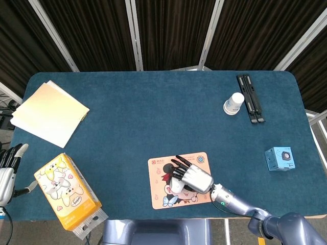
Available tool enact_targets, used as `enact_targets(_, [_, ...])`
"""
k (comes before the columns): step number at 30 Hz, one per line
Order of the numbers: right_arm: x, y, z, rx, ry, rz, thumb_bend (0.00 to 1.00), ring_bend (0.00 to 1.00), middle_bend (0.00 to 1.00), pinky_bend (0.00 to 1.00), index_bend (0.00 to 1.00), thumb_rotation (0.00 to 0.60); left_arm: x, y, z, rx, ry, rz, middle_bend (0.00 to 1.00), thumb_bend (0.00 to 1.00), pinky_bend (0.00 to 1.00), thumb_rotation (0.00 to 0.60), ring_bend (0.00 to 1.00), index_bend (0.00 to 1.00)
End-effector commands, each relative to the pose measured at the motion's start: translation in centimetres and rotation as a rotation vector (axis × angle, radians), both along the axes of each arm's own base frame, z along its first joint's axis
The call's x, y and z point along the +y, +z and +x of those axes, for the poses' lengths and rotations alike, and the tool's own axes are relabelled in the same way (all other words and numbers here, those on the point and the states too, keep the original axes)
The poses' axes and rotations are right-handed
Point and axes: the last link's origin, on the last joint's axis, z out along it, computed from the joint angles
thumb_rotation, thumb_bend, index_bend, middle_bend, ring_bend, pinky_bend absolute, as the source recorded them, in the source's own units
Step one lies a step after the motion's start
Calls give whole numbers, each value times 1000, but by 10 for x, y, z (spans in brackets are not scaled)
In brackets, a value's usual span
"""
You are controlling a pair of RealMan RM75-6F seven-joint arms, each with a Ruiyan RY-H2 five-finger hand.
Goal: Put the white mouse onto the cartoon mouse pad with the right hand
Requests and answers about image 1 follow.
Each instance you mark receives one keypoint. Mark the white metal frame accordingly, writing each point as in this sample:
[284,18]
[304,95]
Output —
[316,120]

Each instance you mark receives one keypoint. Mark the pale yellow notebook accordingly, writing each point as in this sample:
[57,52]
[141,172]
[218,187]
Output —
[48,112]

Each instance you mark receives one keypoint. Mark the white paper cup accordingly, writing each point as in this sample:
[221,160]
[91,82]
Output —
[233,103]

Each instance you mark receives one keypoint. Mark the dark pleated curtain panel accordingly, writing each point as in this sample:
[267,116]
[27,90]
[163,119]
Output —
[255,33]
[314,76]
[94,33]
[173,33]
[20,46]

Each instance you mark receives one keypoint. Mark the blue-grey robot torso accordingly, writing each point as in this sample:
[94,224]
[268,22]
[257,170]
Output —
[153,232]

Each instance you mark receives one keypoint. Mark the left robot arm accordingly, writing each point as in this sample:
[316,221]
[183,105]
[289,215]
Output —
[2,213]

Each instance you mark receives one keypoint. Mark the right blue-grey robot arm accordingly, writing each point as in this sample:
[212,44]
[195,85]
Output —
[288,227]

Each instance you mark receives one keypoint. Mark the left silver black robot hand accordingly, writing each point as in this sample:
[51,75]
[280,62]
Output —
[5,181]

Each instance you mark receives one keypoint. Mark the cartoon girl mouse pad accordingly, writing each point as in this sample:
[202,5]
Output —
[158,199]

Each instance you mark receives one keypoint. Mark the black folding stand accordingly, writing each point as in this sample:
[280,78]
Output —
[251,99]

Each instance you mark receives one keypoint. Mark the yellow cartoon tissue pack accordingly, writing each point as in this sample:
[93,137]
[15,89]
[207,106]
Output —
[64,189]

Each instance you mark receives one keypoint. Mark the small blue cardboard box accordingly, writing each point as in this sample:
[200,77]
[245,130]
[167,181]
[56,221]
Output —
[279,159]

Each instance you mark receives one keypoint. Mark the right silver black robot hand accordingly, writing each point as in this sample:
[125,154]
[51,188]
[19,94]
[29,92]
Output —
[198,178]

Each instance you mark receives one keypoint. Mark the blue table cloth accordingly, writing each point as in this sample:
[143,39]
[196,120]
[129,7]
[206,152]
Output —
[127,114]

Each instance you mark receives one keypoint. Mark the white screen frame post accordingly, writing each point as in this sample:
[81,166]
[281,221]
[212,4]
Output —
[210,35]
[135,35]
[301,40]
[55,35]

